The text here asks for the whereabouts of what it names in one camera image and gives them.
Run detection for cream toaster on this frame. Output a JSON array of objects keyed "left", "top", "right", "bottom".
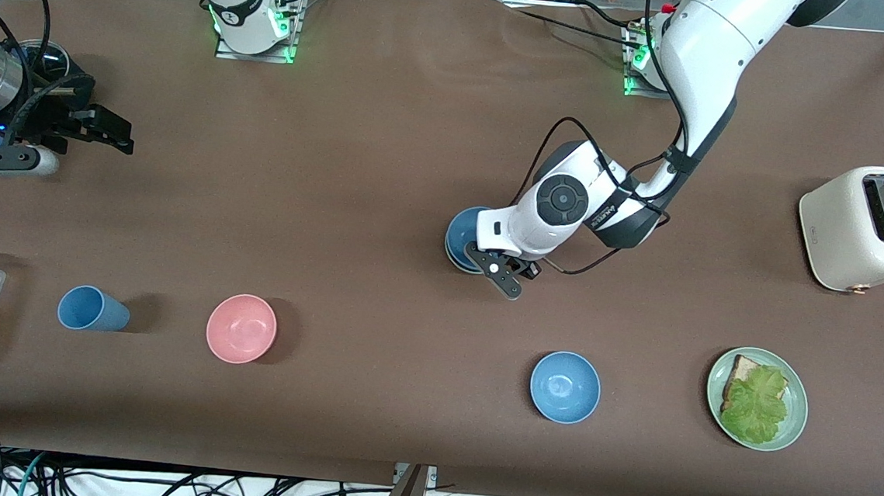
[{"left": 792, "top": 161, "right": 884, "bottom": 297}]

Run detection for blue bowl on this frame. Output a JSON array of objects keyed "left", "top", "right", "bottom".
[
  {"left": 443, "top": 204, "right": 496, "bottom": 272},
  {"left": 527, "top": 349, "right": 604, "bottom": 427}
]

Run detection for blue ribbed cup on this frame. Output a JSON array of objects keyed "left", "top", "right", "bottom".
[{"left": 56, "top": 283, "right": 133, "bottom": 335}]

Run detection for brown table cover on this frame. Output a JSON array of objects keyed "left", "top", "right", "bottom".
[{"left": 0, "top": 0, "right": 884, "bottom": 496}]

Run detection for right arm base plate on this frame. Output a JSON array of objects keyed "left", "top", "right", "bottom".
[{"left": 214, "top": 0, "right": 304, "bottom": 65}]

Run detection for teal cable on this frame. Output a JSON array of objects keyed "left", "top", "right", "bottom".
[{"left": 14, "top": 449, "right": 47, "bottom": 496}]

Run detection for pink bowl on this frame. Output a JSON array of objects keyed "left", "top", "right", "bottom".
[{"left": 204, "top": 292, "right": 281, "bottom": 367}]

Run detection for green plate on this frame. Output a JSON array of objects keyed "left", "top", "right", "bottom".
[{"left": 703, "top": 345, "right": 813, "bottom": 455}]

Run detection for green lettuce leaf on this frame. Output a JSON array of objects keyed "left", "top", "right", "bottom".
[{"left": 718, "top": 362, "right": 792, "bottom": 447}]

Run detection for black table cable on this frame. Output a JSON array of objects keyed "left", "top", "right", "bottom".
[{"left": 496, "top": 0, "right": 643, "bottom": 49}]

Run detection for grey metal bracket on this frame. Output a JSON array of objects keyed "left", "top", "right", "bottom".
[{"left": 393, "top": 463, "right": 438, "bottom": 488}]

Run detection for white bread slice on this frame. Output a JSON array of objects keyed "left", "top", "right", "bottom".
[{"left": 721, "top": 353, "right": 792, "bottom": 417}]

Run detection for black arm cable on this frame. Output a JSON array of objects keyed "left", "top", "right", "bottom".
[
  {"left": 514, "top": 0, "right": 698, "bottom": 285},
  {"left": 0, "top": 0, "right": 102, "bottom": 162}
]

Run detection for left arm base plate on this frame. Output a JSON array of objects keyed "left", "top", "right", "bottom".
[{"left": 622, "top": 20, "right": 680, "bottom": 100}]

